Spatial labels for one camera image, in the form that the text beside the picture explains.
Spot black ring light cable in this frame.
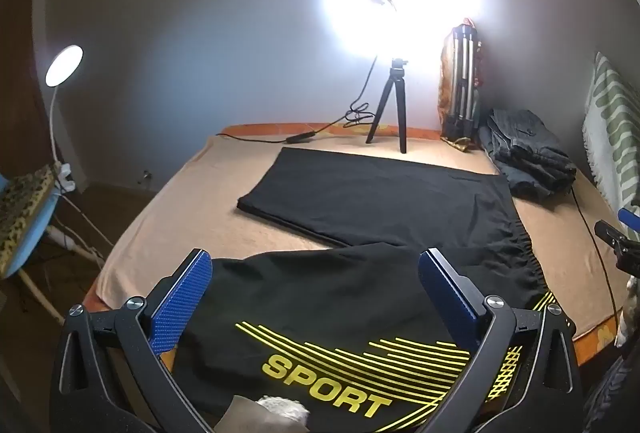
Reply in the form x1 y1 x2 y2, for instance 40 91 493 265
284 55 379 145

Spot white cable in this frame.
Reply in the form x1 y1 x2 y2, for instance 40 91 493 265
49 190 117 265

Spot leopard patterned cushion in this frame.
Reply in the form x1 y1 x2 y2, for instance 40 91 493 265
0 164 57 267

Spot beige blanket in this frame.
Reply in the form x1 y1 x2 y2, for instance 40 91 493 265
94 133 622 340

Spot small black tripod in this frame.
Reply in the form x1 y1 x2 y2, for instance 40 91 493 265
365 57 409 155

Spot blue chair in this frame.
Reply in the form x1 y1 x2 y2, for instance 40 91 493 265
0 163 109 327

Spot white gooseneck desk lamp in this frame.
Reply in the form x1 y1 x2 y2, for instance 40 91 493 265
44 44 85 164

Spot folded silver tripod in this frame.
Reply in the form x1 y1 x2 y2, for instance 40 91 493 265
444 25 481 142

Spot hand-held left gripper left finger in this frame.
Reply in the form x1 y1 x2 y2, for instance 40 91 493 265
50 248 214 430

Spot black pants with yellow print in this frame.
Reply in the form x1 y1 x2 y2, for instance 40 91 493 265
172 146 577 433

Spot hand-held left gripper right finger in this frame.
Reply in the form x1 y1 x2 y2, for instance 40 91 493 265
418 247 584 433

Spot thin black cable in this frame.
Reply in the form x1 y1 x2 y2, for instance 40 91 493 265
570 185 622 330

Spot white fuzzy cloth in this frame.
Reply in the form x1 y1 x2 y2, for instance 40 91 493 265
215 394 311 433

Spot folded dark grey clothes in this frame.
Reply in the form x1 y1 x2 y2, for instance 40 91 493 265
478 107 579 200

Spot person's right hand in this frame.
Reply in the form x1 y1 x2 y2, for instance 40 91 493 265
614 277 640 349

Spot green striped white cloth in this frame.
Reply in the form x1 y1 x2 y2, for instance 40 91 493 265
582 52 640 235

